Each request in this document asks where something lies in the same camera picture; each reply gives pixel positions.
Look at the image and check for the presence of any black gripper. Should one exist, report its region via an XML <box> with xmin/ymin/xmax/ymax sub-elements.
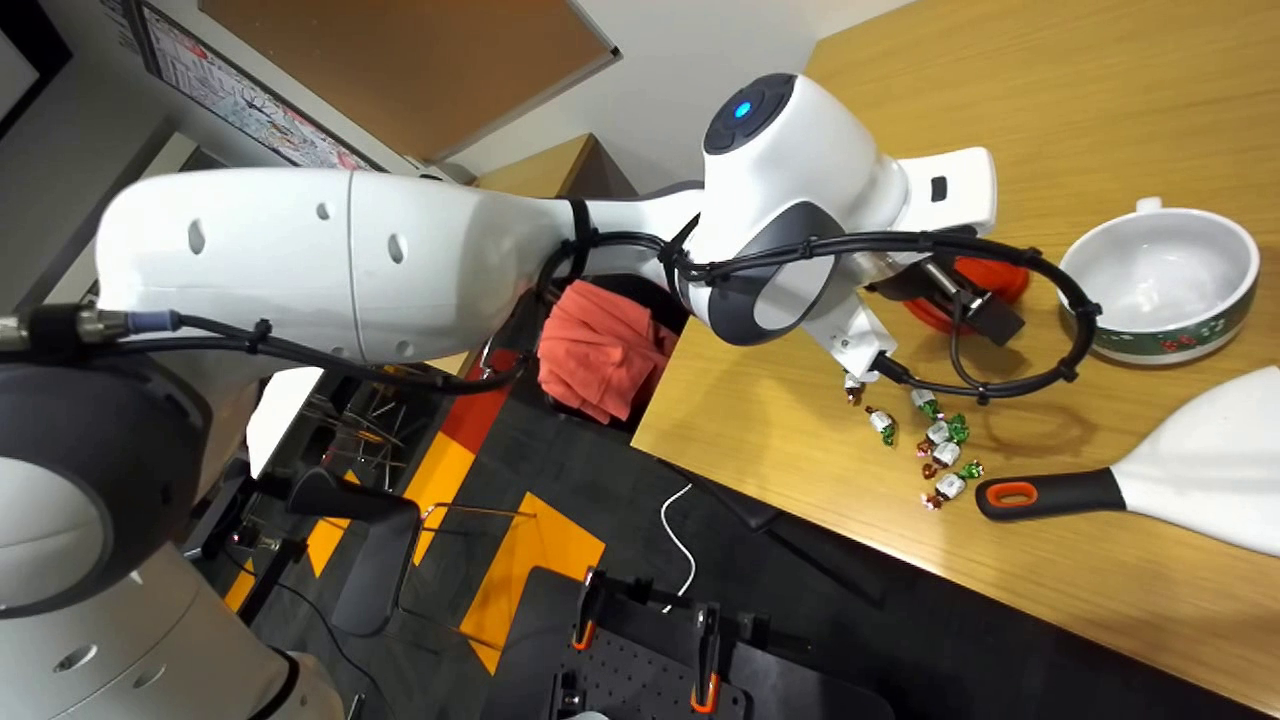
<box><xmin>864</xmin><ymin>254</ymin><xmax>1029</xmax><ymax>353</ymax></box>

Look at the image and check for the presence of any red lid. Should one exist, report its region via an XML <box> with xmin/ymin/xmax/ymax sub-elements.
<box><xmin>901</xmin><ymin>254</ymin><xmax>1038</xmax><ymax>342</ymax></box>

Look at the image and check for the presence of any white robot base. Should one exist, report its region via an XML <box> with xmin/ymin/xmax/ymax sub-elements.
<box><xmin>0</xmin><ymin>358</ymin><xmax>349</xmax><ymax>720</ymax></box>

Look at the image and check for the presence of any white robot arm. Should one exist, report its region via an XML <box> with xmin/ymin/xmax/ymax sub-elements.
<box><xmin>95</xmin><ymin>73</ymin><xmax>998</xmax><ymax>372</ymax></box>

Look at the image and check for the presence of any white green ceramic bowl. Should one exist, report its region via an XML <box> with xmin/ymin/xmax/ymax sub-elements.
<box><xmin>1060</xmin><ymin>196</ymin><xmax>1259</xmax><ymax>367</ymax></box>

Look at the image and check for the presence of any wrapped candy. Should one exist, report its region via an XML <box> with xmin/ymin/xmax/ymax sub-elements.
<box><xmin>910</xmin><ymin>387</ymin><xmax>939</xmax><ymax>422</ymax></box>
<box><xmin>926</xmin><ymin>418</ymin><xmax>968</xmax><ymax>469</ymax></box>
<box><xmin>864</xmin><ymin>410</ymin><xmax>898</xmax><ymax>448</ymax></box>
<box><xmin>926</xmin><ymin>471</ymin><xmax>968</xmax><ymax>509</ymax></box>

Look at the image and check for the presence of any salmon pink jacket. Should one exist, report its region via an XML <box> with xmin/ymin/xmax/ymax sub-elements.
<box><xmin>536</xmin><ymin>282</ymin><xmax>675</xmax><ymax>424</ymax></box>

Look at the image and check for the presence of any black orange clamp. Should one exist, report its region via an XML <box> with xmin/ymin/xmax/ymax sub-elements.
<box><xmin>569</xmin><ymin>568</ymin><xmax>684</xmax><ymax>654</ymax></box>
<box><xmin>687</xmin><ymin>604</ymin><xmax>770</xmax><ymax>720</ymax></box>

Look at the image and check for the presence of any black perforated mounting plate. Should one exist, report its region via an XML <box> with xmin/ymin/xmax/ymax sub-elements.
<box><xmin>477</xmin><ymin>623</ymin><xmax>856</xmax><ymax>720</ymax></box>

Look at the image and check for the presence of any white spatula black handle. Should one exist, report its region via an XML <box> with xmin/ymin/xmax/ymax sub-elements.
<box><xmin>978</xmin><ymin>365</ymin><xmax>1280</xmax><ymax>556</ymax></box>

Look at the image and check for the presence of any white cable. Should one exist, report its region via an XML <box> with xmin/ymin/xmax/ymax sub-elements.
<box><xmin>656</xmin><ymin>480</ymin><xmax>706</xmax><ymax>602</ymax></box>

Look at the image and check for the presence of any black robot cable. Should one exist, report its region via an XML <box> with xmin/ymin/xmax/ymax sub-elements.
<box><xmin>132</xmin><ymin>196</ymin><xmax>1105</xmax><ymax>410</ymax></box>

